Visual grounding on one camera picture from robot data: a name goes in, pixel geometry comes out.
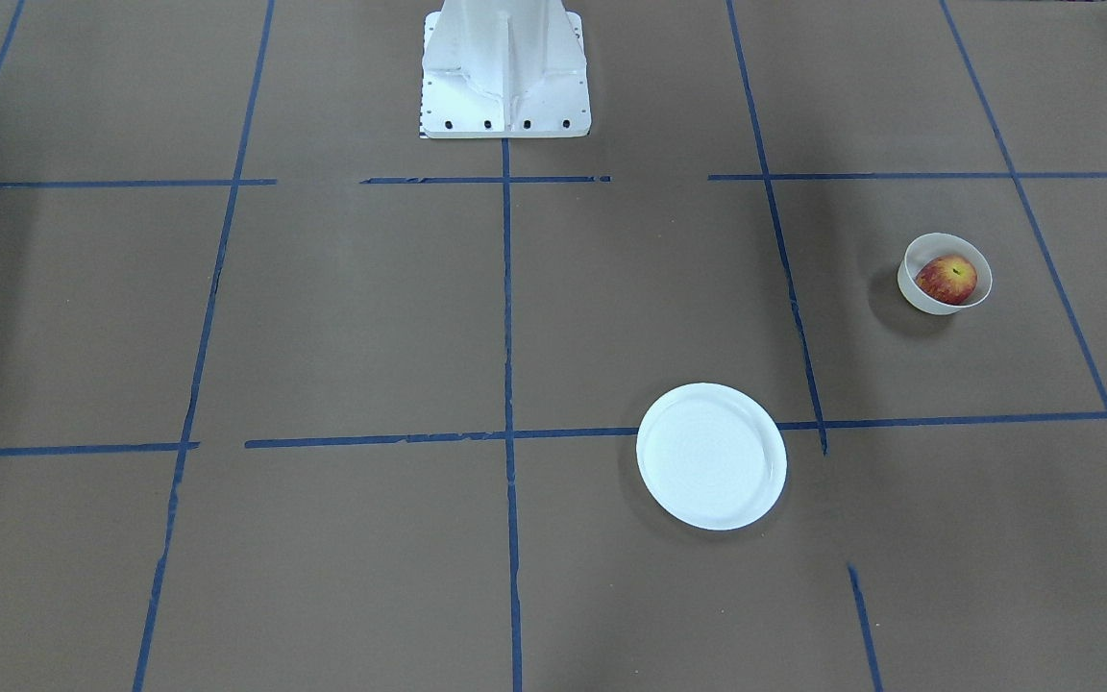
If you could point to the red yellow apple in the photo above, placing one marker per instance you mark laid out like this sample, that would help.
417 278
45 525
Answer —
948 279

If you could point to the white round plate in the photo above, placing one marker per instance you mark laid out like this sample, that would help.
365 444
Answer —
711 457

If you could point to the white bowl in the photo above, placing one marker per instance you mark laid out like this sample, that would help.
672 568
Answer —
922 250

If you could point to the white camera stand column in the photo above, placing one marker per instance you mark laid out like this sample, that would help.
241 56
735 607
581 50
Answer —
504 69

